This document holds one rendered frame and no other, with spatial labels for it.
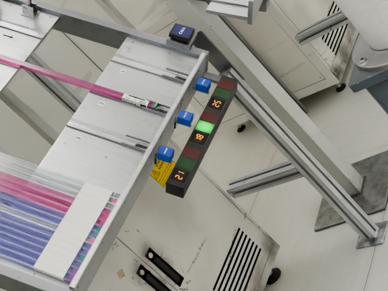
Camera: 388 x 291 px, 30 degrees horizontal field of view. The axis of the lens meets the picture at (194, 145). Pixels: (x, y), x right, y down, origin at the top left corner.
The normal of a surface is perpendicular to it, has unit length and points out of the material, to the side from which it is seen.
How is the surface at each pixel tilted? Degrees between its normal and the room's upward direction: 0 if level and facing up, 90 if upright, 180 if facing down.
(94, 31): 90
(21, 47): 48
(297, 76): 90
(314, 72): 90
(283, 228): 0
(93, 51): 90
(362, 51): 0
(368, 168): 0
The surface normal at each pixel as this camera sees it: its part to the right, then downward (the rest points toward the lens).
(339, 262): -0.66, -0.65
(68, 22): -0.36, 0.70
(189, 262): 0.66, -0.27
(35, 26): 0.04, -0.65
